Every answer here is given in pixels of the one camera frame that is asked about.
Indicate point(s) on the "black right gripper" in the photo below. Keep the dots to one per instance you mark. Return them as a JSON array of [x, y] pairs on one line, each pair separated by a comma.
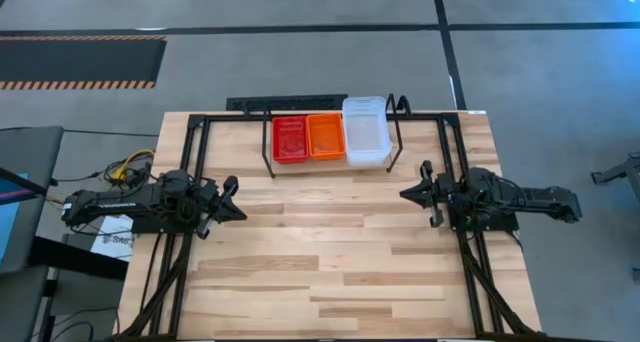
[[447, 197]]

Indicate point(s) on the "grey metal stand leg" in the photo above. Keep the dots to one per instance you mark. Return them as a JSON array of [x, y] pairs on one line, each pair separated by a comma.
[[617, 172]]

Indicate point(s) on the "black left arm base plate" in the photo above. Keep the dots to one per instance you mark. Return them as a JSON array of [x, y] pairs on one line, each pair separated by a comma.
[[150, 227]]

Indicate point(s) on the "grey desk top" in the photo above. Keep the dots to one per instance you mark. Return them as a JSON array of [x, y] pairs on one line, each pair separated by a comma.
[[35, 152]]

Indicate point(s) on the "red slotted plastic basket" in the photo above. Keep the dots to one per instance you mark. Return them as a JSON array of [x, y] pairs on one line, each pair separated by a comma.
[[290, 139]]

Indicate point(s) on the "white tape strip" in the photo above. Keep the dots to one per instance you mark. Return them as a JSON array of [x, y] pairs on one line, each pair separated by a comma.
[[476, 112]]

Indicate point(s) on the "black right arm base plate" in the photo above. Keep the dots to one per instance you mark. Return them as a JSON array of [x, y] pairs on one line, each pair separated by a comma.
[[505, 224]]

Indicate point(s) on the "clear plastic bin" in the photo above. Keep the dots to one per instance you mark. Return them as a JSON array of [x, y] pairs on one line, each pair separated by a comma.
[[367, 134], [370, 161]]

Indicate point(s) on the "black aluminium table frame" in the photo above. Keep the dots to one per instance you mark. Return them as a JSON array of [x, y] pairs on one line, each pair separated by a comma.
[[468, 254]]

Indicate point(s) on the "blue monitor screen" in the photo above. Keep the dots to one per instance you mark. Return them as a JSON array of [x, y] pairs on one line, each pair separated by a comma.
[[7, 217]]

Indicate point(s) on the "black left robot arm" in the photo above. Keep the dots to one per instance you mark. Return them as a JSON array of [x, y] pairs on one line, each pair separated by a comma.
[[110, 202]]

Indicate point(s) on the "black hazard-striped floor mat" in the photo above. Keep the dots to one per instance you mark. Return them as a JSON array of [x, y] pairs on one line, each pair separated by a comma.
[[75, 62]]

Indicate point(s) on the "black flat panel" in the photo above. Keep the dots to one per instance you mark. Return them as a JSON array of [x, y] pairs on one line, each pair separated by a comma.
[[75, 259]]

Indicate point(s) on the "white printed paper sheet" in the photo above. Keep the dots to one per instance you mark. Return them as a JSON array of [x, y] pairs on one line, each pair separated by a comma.
[[112, 242]]

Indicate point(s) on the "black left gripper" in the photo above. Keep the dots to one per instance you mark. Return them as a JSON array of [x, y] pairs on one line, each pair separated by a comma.
[[207, 202]]

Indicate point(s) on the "orange slotted plastic basket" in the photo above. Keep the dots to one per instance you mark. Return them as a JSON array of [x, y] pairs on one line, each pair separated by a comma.
[[326, 138]]

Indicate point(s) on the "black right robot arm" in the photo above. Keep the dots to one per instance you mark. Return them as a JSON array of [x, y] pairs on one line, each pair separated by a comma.
[[540, 199]]

